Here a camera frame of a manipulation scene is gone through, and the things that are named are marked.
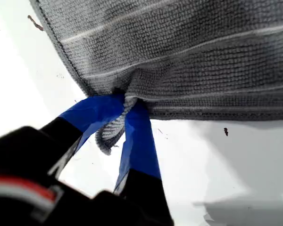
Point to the grey white-striped towel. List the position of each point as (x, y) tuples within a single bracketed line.
[(179, 58)]

